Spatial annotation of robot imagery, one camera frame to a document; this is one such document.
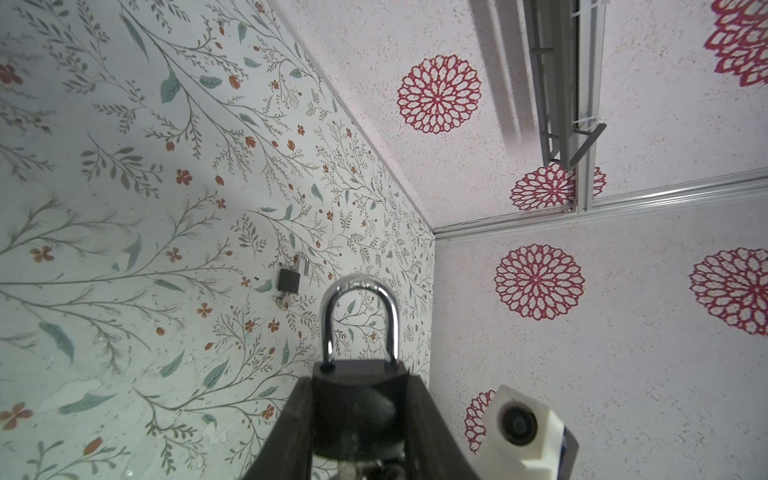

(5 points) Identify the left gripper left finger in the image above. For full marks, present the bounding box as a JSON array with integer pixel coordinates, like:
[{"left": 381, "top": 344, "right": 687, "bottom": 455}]
[{"left": 242, "top": 377, "right": 314, "bottom": 480}]

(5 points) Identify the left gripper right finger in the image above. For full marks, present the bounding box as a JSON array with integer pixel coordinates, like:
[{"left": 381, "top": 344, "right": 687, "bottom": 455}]
[{"left": 405, "top": 375, "right": 478, "bottom": 480}]

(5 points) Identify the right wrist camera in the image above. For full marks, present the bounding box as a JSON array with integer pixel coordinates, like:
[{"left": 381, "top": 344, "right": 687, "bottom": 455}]
[{"left": 472, "top": 385, "right": 579, "bottom": 480}]

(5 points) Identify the dark metal wall shelf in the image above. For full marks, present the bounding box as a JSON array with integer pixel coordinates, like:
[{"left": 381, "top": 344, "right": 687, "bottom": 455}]
[{"left": 523, "top": 1, "right": 607, "bottom": 171}]

